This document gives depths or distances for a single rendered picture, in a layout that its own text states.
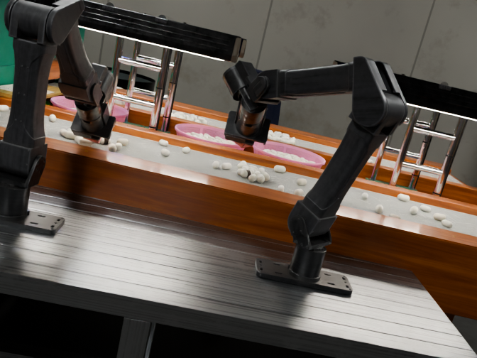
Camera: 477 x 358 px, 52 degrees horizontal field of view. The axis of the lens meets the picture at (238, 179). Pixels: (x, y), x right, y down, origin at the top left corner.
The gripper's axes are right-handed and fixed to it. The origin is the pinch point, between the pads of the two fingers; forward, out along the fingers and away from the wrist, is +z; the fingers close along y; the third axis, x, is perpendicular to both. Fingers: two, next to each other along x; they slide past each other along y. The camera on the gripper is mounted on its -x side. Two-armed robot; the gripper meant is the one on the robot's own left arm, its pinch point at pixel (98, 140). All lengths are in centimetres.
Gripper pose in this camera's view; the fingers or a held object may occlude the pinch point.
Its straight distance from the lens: 142.0
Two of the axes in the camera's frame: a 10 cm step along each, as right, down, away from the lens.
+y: -9.7, -2.2, -0.2
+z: -1.1, 4.1, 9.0
